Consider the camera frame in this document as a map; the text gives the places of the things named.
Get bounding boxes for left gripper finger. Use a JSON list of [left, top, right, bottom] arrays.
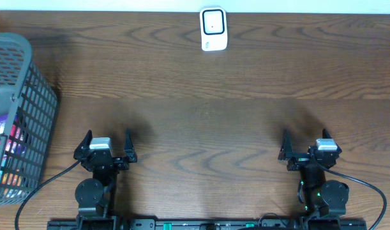
[[124, 130, 137, 162], [75, 130, 93, 153]]

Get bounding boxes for purple red tissue pack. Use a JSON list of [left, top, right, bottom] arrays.
[[0, 114, 26, 198]]

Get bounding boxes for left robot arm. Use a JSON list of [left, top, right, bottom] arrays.
[[73, 131, 137, 230]]

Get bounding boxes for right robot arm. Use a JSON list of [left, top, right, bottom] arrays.
[[278, 129, 349, 229]]

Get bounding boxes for grey plastic mesh basket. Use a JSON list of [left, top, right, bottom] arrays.
[[0, 33, 58, 206]]

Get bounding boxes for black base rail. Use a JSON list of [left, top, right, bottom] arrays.
[[47, 218, 368, 230]]

